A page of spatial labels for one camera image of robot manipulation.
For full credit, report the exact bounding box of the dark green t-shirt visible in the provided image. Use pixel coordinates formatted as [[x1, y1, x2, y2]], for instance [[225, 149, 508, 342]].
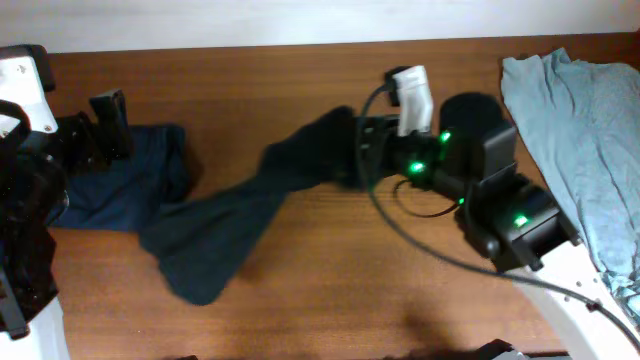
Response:
[[139, 106, 358, 306]]

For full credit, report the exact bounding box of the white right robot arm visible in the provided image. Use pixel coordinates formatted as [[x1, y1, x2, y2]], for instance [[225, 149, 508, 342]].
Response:
[[355, 90, 639, 359]]

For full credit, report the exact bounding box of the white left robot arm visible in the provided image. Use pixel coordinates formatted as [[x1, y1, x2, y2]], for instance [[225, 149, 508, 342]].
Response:
[[1, 44, 133, 359]]

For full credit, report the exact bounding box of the folded navy blue garment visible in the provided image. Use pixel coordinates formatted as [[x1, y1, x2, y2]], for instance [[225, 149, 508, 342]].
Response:
[[47, 124, 192, 232]]

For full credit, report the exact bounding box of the light blue t-shirt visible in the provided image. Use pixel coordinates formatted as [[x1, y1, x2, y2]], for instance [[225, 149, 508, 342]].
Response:
[[501, 49, 639, 322]]

